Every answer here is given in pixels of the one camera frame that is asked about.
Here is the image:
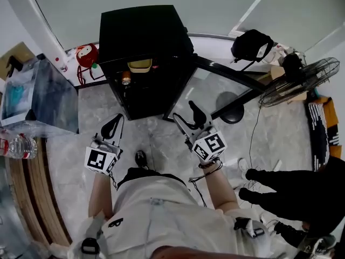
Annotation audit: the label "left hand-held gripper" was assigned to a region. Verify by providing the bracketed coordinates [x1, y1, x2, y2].
[84, 113, 125, 176]

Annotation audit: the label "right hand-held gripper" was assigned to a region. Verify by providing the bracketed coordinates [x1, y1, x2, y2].
[172, 100, 229, 162]

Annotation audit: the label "yellow plastic container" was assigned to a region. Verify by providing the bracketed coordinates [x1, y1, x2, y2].
[127, 58, 153, 73]

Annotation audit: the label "black mini fridge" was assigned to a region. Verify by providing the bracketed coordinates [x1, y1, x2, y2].
[98, 4, 199, 121]

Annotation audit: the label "person's right forearm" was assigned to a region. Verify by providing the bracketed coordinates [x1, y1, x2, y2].
[199, 158, 241, 213]

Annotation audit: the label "person's left forearm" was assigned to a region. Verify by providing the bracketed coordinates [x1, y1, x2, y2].
[88, 171, 116, 221]

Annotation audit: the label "glass fridge door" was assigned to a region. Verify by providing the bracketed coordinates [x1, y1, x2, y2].
[162, 54, 273, 121]

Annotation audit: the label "person's black shoe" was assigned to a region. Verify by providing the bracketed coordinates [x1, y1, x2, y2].
[134, 150, 149, 170]

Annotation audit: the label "black round stand base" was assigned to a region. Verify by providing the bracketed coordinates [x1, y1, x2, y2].
[215, 91, 246, 125]

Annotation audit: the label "person's black shorts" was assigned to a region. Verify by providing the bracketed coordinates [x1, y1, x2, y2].
[116, 167, 187, 189]

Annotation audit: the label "clear plastic storage box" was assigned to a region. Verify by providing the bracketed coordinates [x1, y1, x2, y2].
[0, 53, 79, 135]

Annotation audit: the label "red round plush toy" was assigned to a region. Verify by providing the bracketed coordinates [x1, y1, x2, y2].
[75, 43, 99, 69]

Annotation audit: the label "black bag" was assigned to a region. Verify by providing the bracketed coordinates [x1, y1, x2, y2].
[231, 29, 275, 65]

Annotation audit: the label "clear plastic water bottle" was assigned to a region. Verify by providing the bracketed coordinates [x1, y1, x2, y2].
[0, 133, 38, 160]

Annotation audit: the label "round wooden table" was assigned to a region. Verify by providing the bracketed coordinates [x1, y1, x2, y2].
[4, 136, 73, 249]

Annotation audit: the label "person's white shirt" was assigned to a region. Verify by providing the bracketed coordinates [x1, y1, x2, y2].
[67, 175, 273, 259]

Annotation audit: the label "black floor fan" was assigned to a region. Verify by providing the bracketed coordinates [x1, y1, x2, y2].
[258, 51, 341, 108]

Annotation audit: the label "brown cardboard box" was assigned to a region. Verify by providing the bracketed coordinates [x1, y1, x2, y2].
[0, 42, 38, 81]

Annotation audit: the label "black orange patterned cloth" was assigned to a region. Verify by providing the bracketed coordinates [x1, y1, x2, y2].
[305, 96, 341, 173]

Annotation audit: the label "dark bead bracelet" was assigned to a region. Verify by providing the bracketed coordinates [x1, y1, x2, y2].
[198, 156, 223, 170]

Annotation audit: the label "red wire stand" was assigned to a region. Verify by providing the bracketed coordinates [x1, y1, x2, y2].
[77, 64, 106, 86]

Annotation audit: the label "thin black floor cable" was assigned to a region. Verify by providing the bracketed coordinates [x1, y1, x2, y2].
[249, 101, 264, 170]

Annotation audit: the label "thin black wrist cord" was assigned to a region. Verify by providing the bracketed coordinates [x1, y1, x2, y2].
[188, 162, 224, 208]

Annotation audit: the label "black strap buckle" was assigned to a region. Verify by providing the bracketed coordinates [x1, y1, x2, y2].
[233, 216, 266, 239]
[80, 237, 101, 255]

